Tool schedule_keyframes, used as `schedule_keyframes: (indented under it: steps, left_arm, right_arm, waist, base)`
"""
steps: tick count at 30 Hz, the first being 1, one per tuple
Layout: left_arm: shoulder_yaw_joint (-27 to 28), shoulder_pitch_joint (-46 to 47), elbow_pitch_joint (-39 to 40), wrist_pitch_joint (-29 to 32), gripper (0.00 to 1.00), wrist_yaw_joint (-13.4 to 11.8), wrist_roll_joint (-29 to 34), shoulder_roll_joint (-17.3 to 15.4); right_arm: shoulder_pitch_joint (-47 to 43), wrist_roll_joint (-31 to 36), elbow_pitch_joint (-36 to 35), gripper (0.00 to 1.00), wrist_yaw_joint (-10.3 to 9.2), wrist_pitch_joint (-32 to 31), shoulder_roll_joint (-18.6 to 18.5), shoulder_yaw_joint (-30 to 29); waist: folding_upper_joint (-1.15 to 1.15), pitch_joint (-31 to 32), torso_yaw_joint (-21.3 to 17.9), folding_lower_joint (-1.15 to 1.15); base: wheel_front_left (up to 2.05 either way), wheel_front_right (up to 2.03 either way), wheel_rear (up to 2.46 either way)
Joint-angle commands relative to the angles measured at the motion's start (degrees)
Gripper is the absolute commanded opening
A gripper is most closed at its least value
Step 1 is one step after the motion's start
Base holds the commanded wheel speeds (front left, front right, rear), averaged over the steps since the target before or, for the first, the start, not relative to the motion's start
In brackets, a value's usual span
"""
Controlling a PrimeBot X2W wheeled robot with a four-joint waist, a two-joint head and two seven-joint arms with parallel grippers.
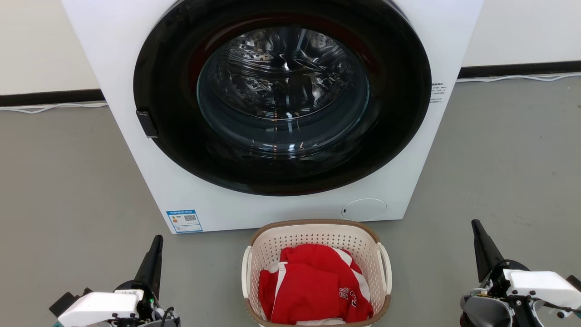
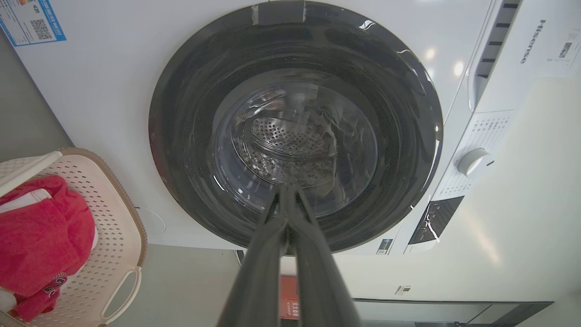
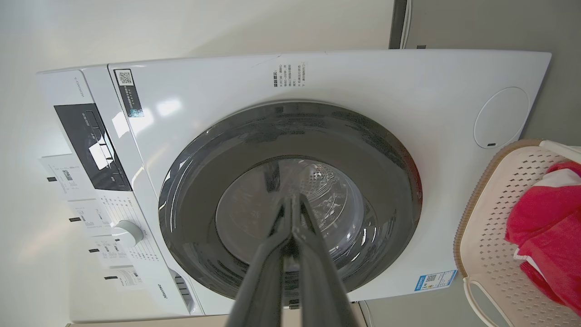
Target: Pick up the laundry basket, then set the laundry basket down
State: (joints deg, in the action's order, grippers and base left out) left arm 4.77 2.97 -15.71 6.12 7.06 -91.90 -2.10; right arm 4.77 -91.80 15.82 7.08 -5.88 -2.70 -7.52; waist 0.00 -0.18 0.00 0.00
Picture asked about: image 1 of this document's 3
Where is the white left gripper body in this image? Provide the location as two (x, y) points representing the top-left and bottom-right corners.
(58, 280), (181, 327)

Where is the cream plastic laundry basket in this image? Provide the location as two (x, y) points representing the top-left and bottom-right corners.
(241, 219), (393, 327)

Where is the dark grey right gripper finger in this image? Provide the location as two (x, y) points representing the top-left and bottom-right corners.
(471, 219), (505, 283)

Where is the round white filter cover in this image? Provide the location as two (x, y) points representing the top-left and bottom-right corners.
(341, 198), (388, 222)

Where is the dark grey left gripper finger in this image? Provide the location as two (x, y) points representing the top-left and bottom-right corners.
(135, 235), (163, 298)

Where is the black wall baseboard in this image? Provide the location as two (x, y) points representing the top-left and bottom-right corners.
(0, 89), (106, 107)
(458, 60), (581, 79)

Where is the white floor cable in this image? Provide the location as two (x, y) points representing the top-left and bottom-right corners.
(0, 102), (108, 114)
(456, 72), (581, 83)

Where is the round black glass washer door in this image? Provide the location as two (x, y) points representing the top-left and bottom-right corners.
(133, 0), (432, 197)

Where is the thin black right gripper cable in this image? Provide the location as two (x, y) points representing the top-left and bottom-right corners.
(531, 297), (581, 315)

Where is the blue energy label sticker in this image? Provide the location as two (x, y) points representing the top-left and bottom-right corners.
(166, 209), (203, 234)

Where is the red and white garment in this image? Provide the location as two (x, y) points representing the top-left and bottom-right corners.
(258, 244), (374, 325)

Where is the white front-load washing machine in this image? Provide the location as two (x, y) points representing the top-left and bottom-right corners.
(61, 0), (485, 234)

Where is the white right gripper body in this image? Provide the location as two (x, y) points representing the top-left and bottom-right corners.
(460, 260), (581, 327)

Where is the black washer door handle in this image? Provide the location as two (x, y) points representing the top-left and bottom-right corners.
(136, 110), (159, 139)

